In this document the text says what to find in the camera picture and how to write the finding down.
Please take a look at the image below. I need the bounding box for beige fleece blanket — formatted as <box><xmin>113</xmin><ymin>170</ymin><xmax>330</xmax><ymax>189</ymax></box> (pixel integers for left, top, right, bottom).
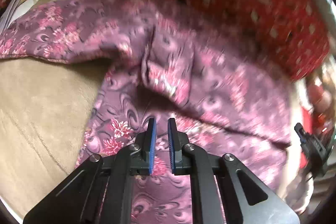
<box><xmin>0</xmin><ymin>0</ymin><xmax>111</xmax><ymax>217</ymax></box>

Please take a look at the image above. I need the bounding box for purple floral fleece garment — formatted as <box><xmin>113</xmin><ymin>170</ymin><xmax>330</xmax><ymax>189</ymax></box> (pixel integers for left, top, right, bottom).
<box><xmin>1</xmin><ymin>0</ymin><xmax>301</xmax><ymax>223</ymax></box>

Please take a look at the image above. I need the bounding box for doll in plastic bag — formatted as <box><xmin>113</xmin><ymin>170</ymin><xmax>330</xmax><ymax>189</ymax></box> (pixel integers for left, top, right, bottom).
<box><xmin>301</xmin><ymin>56</ymin><xmax>336</xmax><ymax>135</ymax></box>

